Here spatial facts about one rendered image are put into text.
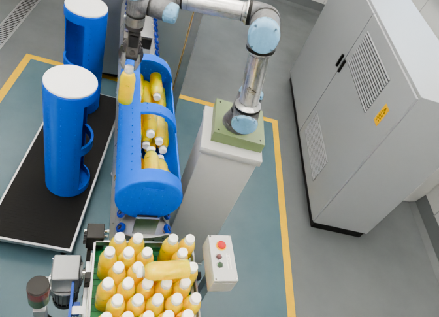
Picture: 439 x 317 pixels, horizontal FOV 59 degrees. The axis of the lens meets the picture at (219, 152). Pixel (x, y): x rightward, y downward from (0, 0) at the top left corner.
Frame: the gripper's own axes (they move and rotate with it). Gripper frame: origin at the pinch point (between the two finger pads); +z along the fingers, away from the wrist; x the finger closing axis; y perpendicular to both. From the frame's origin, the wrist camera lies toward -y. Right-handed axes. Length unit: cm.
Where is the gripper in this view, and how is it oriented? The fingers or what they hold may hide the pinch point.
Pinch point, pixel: (129, 68)
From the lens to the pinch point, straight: 173.5
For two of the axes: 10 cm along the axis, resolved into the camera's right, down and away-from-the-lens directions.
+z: -2.7, 6.4, 7.2
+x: -9.5, -0.7, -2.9
